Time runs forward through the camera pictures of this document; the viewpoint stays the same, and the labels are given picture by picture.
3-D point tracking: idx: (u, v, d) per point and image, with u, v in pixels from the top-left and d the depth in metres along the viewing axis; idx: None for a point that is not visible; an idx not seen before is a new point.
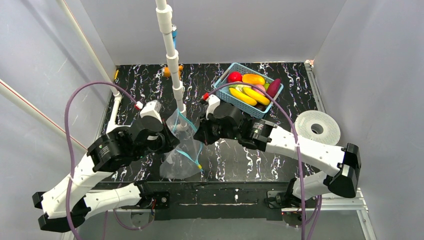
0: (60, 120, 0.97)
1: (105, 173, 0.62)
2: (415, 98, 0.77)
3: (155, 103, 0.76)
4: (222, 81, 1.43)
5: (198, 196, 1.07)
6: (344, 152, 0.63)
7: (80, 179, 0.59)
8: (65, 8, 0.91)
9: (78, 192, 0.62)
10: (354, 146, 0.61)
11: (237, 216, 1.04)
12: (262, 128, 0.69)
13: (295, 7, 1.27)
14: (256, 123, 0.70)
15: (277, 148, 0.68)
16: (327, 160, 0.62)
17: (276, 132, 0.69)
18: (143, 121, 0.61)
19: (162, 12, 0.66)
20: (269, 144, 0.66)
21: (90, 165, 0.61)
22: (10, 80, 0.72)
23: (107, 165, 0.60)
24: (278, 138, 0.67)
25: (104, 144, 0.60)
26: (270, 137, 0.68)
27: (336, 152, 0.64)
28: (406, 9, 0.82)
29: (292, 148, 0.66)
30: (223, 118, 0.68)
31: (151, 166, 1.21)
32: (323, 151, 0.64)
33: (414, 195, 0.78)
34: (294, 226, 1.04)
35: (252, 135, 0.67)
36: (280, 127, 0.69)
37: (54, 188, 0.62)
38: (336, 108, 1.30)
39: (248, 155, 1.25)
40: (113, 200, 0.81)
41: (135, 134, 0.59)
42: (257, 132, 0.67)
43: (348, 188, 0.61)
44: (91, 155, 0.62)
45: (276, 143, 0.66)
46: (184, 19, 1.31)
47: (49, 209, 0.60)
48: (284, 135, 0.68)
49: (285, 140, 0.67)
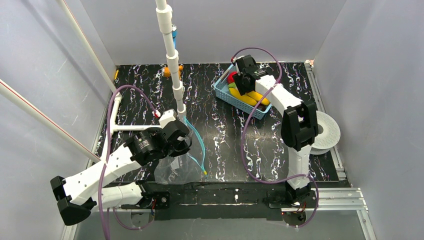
0: (60, 120, 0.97)
1: (137, 165, 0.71)
2: (415, 99, 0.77)
3: (172, 111, 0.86)
4: (222, 81, 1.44)
5: (198, 196, 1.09)
6: (301, 103, 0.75)
7: (115, 167, 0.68)
8: (65, 8, 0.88)
9: (105, 180, 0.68)
10: (311, 105, 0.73)
11: (236, 216, 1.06)
12: (261, 72, 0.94)
13: (295, 6, 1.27)
14: (259, 70, 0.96)
15: (263, 89, 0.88)
16: (283, 101, 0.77)
17: (267, 78, 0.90)
18: (176, 124, 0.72)
19: (162, 12, 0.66)
20: (257, 81, 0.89)
21: (125, 155, 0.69)
22: (10, 79, 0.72)
23: (142, 158, 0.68)
24: (265, 81, 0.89)
25: (144, 138, 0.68)
26: (260, 77, 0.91)
27: (294, 100, 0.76)
28: (406, 10, 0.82)
29: (268, 88, 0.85)
30: (239, 59, 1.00)
31: (151, 166, 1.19)
32: (286, 97, 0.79)
33: (413, 194, 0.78)
34: (294, 226, 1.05)
35: (252, 73, 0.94)
36: (272, 76, 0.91)
37: (81, 174, 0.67)
38: (336, 109, 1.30)
39: (248, 155, 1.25)
40: (116, 197, 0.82)
41: (169, 133, 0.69)
42: (256, 72, 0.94)
43: (287, 130, 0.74)
44: (128, 146, 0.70)
45: (261, 82, 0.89)
46: (184, 18, 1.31)
47: (75, 192, 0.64)
48: (270, 81, 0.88)
49: (269, 83, 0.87)
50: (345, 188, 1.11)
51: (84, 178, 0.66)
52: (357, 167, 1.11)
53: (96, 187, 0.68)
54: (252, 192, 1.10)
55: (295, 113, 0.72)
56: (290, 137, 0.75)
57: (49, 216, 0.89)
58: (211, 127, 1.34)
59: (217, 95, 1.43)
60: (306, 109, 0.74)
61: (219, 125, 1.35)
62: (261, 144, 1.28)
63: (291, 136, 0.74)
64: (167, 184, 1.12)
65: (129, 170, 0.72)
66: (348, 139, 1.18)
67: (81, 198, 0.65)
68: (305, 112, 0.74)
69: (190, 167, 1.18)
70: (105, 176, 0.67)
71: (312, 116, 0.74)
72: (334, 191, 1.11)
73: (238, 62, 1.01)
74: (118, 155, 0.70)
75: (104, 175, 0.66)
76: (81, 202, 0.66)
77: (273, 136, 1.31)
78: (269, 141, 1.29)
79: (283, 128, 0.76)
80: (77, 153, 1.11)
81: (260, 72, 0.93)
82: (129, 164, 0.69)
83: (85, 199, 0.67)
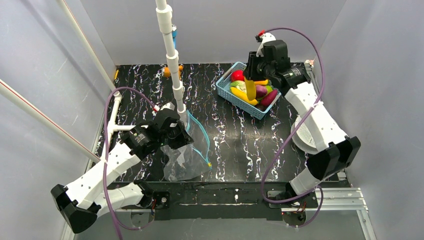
0: (60, 120, 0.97)
1: (136, 160, 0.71)
2: (416, 98, 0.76)
3: (170, 104, 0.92)
4: (225, 79, 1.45)
5: (198, 196, 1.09)
6: (345, 139, 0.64)
7: (116, 164, 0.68)
8: (65, 8, 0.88)
9: (108, 179, 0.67)
10: (357, 142, 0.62)
11: (236, 216, 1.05)
12: (297, 75, 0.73)
13: (295, 6, 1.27)
14: (294, 68, 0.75)
15: (296, 101, 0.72)
16: (324, 134, 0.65)
17: (305, 86, 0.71)
18: (166, 112, 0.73)
19: (162, 12, 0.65)
20: (292, 91, 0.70)
21: (124, 151, 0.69)
22: (10, 79, 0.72)
23: (141, 151, 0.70)
24: (303, 93, 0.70)
25: (139, 132, 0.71)
26: (297, 86, 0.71)
27: (338, 134, 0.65)
28: (405, 10, 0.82)
29: (307, 106, 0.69)
30: (268, 47, 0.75)
31: (151, 166, 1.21)
32: (329, 126, 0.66)
33: (413, 194, 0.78)
34: (295, 226, 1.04)
35: (284, 74, 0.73)
36: (311, 85, 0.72)
37: (82, 177, 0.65)
38: (336, 109, 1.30)
39: (248, 155, 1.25)
40: (118, 198, 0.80)
41: (160, 122, 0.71)
42: (291, 75, 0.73)
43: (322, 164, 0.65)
44: (124, 143, 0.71)
45: (298, 93, 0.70)
46: (184, 19, 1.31)
47: (80, 196, 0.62)
48: (309, 93, 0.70)
49: (307, 96, 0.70)
50: (345, 188, 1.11)
51: (87, 180, 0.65)
52: (357, 167, 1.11)
53: (99, 188, 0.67)
54: (253, 192, 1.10)
55: (337, 152, 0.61)
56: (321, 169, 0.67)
57: (49, 216, 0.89)
58: (211, 128, 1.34)
59: (219, 93, 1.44)
60: (348, 147, 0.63)
61: (219, 125, 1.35)
62: (261, 144, 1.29)
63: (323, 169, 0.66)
64: (177, 181, 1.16)
65: (129, 166, 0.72)
66: None
67: (87, 201, 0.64)
68: (348, 148, 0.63)
69: (194, 162, 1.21)
70: (107, 175, 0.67)
71: (352, 154, 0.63)
72: (334, 192, 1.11)
73: (266, 48, 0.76)
74: (117, 152, 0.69)
75: (107, 173, 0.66)
76: (87, 206, 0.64)
77: (273, 136, 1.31)
78: (269, 141, 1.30)
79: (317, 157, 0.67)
80: (77, 153, 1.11)
81: (295, 76, 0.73)
82: (130, 159, 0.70)
83: (90, 202, 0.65)
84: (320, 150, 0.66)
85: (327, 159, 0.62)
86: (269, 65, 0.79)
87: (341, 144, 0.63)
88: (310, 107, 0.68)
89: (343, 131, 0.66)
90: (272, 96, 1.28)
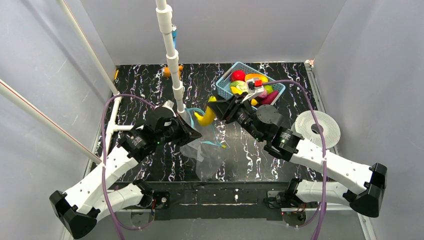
0: (60, 120, 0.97)
1: (134, 163, 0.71)
2: (415, 98, 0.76)
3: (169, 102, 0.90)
4: (225, 80, 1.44)
5: (198, 196, 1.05)
6: (372, 172, 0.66)
7: (114, 168, 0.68)
8: (65, 9, 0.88)
9: (107, 182, 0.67)
10: (382, 168, 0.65)
11: (236, 216, 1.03)
12: (288, 139, 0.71)
13: (296, 6, 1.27)
14: (283, 133, 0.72)
15: (303, 161, 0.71)
16: (353, 178, 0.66)
17: (303, 143, 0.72)
18: (157, 113, 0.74)
19: (162, 12, 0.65)
20: (295, 155, 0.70)
21: (122, 154, 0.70)
22: (10, 79, 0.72)
23: (139, 154, 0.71)
24: (305, 150, 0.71)
25: (136, 135, 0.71)
26: (296, 148, 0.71)
27: (364, 171, 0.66)
28: (405, 10, 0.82)
29: (320, 162, 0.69)
30: (267, 123, 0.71)
31: (151, 166, 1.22)
32: (351, 169, 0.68)
33: (414, 195, 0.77)
34: (294, 226, 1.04)
35: (280, 145, 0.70)
36: (307, 140, 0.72)
37: (81, 182, 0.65)
38: (336, 109, 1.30)
39: (248, 155, 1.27)
40: (117, 200, 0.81)
41: (154, 123, 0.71)
42: (283, 142, 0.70)
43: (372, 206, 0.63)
44: (122, 146, 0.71)
45: (302, 154, 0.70)
46: (184, 18, 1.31)
47: (80, 201, 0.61)
48: (312, 148, 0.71)
49: (312, 152, 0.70)
50: None
51: (86, 185, 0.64)
52: None
53: (98, 192, 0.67)
54: (253, 192, 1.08)
55: (377, 189, 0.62)
56: (369, 212, 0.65)
57: (49, 217, 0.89)
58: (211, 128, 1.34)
59: (219, 93, 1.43)
60: (378, 175, 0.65)
61: (219, 125, 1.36)
62: (261, 145, 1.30)
63: (372, 211, 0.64)
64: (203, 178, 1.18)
65: (128, 169, 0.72)
66: (348, 139, 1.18)
67: (87, 206, 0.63)
68: (379, 178, 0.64)
69: (210, 154, 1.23)
70: (106, 179, 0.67)
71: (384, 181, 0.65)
72: None
73: (265, 125, 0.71)
74: (114, 156, 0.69)
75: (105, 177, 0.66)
76: (86, 211, 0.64)
77: None
78: None
79: (359, 203, 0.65)
80: (77, 153, 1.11)
81: (288, 141, 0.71)
82: (128, 162, 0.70)
83: (90, 207, 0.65)
84: (359, 194, 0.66)
85: (373, 201, 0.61)
86: (257, 131, 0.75)
87: (373, 179, 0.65)
88: (321, 161, 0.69)
89: (362, 166, 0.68)
90: (271, 96, 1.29)
